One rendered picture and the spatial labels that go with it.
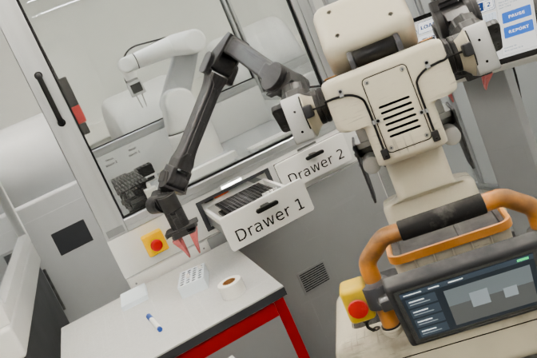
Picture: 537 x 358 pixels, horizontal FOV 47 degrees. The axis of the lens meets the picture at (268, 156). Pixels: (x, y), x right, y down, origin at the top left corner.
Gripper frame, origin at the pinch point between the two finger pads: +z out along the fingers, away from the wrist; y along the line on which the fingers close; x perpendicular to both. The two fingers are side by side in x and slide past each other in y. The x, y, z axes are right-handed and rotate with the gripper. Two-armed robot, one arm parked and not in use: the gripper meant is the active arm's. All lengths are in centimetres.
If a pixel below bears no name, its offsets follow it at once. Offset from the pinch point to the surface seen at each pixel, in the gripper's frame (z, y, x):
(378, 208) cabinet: 27, -63, -48
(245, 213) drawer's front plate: -4.5, -19.4, 0.7
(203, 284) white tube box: 8.1, 0.3, 7.0
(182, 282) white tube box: 6.3, 6.5, 3.1
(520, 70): 16, -162, -115
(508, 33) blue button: -17, -127, -33
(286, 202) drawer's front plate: -1.6, -32.0, -2.9
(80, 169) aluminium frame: -35.8, 25.6, -20.7
